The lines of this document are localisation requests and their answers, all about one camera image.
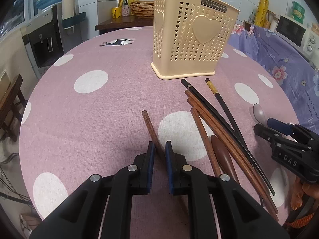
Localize brown wooden spoon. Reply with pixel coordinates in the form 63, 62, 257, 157
211, 134, 241, 188

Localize purple floral cloth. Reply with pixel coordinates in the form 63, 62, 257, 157
228, 24, 319, 140

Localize pink polka dot tablecloth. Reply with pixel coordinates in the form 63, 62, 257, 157
19, 26, 301, 239

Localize dark wooden side table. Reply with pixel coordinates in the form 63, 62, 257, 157
95, 15, 154, 35

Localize person's right hand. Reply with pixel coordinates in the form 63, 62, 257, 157
290, 177, 319, 212

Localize black chopstick with gold band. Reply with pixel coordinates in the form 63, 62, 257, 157
205, 78, 266, 208

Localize water dispenser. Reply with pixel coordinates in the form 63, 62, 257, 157
22, 5, 65, 70

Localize green stacked containers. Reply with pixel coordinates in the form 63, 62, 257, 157
290, 1, 306, 22

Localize floral pump bottle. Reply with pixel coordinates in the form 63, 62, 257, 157
122, 0, 131, 17

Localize wooden stool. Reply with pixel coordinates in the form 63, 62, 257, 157
0, 73, 27, 142

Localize yellow wrapped roll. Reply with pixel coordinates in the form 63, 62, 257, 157
257, 0, 270, 28

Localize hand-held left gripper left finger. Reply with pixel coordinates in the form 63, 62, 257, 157
29, 141, 156, 239

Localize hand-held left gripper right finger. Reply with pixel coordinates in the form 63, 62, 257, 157
165, 141, 291, 239

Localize wicker basket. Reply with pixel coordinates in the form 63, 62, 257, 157
130, 1, 154, 19

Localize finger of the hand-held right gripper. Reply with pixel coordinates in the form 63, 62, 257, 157
267, 118, 299, 136
253, 124, 282, 145

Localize white microwave oven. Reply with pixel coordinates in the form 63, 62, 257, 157
275, 15, 319, 63

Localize beige plastic utensil holder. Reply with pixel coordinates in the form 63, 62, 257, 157
151, 0, 241, 80

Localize teal wall rack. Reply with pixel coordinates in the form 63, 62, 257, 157
62, 12, 86, 29

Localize black chopstick with silver band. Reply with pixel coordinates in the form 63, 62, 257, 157
181, 79, 276, 196

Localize grey spoon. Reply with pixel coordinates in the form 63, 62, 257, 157
253, 103, 269, 125

